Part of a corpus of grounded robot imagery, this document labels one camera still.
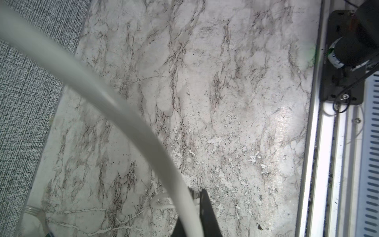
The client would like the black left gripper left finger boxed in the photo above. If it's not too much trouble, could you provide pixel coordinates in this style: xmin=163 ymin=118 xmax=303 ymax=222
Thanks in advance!
xmin=171 ymin=188 xmax=195 ymax=237

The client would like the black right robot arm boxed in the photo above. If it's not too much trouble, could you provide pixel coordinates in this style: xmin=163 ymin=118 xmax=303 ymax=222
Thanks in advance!
xmin=328 ymin=1 xmax=379 ymax=69

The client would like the silver fork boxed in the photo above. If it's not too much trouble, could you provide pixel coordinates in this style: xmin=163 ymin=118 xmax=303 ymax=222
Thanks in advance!
xmin=21 ymin=205 xmax=54 ymax=237

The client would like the grey slotted cable duct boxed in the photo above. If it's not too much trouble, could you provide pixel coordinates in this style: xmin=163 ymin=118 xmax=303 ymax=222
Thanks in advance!
xmin=355 ymin=75 xmax=379 ymax=237

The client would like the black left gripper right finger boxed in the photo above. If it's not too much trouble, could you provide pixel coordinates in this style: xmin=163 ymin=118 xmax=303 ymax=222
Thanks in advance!
xmin=199 ymin=189 xmax=223 ymax=237

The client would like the aluminium rail frame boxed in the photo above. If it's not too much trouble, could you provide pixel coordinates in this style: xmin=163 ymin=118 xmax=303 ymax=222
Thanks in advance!
xmin=296 ymin=1 xmax=379 ymax=237

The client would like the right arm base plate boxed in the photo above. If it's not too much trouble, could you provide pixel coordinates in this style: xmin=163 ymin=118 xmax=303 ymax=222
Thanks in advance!
xmin=319 ymin=10 xmax=366 ymax=102

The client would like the white power cord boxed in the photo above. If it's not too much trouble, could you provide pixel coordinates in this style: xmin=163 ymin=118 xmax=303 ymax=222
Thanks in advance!
xmin=0 ymin=4 xmax=205 ymax=237

